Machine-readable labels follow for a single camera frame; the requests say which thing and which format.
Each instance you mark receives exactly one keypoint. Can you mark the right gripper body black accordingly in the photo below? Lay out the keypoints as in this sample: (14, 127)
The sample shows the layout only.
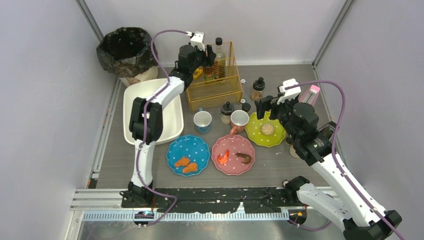
(274, 106)

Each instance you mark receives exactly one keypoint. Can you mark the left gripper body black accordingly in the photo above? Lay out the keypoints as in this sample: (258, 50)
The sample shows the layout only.
(205, 56)

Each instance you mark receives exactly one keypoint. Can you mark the sauce bottle yellow cap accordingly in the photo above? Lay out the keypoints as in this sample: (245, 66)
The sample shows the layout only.
(208, 73)

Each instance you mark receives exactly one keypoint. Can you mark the tall clear oil bottle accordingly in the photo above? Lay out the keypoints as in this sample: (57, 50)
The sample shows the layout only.
(219, 66)

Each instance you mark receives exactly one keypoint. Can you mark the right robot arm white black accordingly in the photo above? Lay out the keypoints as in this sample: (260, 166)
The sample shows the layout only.
(355, 213)

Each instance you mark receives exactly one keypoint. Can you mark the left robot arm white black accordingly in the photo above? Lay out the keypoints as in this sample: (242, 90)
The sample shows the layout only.
(146, 121)

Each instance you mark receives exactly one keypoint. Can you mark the yellow plastic toy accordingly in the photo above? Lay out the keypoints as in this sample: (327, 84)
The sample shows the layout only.
(198, 73)

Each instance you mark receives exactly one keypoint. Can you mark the small black cap jar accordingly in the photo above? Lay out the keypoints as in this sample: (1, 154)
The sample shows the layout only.
(246, 107)

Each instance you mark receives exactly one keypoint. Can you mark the brown spice jar black cap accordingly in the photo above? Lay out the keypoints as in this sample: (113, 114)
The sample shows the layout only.
(258, 87)

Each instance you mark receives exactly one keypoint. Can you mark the steamed bun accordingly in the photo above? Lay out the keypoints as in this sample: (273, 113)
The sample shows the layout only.
(267, 129)

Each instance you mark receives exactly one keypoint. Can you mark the green polka dot plate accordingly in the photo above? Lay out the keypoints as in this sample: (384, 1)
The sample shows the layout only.
(256, 135)

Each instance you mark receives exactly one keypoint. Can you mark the pink mug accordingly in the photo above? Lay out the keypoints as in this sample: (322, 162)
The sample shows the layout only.
(238, 120)

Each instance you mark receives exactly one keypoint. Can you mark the dark spice bottle right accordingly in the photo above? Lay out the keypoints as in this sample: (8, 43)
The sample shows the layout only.
(289, 140)

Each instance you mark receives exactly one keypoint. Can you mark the pink box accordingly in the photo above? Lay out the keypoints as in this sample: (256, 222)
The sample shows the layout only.
(310, 96)

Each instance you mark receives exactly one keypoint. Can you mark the white shaker bottle right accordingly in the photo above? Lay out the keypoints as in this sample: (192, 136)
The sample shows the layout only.
(292, 152)

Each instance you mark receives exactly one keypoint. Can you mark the white plastic basin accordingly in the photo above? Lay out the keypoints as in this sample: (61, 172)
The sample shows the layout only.
(173, 119)

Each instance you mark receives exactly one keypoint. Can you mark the brown shrimp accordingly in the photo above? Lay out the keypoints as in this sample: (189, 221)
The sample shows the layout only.
(246, 157)

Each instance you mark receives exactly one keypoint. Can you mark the pink polka dot plate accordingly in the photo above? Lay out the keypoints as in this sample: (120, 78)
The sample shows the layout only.
(235, 144)

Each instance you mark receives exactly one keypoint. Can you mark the blue mug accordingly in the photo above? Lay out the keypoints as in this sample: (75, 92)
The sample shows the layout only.
(202, 121)

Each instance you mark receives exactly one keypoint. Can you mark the trash bin with black bag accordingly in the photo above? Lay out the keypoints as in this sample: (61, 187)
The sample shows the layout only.
(126, 53)

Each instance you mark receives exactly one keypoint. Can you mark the red shrimp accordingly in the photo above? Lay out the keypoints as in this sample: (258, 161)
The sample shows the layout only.
(223, 158)

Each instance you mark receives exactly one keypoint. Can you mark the blue polka dot plate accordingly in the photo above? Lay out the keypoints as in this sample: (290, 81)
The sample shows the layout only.
(192, 147)

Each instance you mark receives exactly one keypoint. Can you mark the right fried chicken piece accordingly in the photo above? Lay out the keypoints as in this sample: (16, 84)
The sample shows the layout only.
(190, 168)

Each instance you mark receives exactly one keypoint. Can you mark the fried chicken piece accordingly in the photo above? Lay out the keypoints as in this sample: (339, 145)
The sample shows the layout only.
(190, 168)
(182, 162)

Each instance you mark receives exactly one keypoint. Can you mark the left fried chicken piece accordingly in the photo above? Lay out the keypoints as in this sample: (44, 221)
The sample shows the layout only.
(182, 162)

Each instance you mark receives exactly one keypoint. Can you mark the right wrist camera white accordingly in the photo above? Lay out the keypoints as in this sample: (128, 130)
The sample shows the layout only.
(288, 90)

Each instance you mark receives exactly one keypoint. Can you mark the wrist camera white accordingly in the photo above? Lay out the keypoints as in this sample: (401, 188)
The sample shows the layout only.
(288, 90)
(196, 40)

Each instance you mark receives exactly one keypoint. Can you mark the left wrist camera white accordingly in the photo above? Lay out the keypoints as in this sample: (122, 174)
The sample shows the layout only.
(196, 40)

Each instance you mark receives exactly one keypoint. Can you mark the yellow wire basket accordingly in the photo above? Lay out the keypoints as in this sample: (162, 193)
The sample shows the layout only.
(201, 94)

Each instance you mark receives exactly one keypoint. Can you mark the black base mount strip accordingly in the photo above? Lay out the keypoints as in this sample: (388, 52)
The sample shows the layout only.
(220, 200)

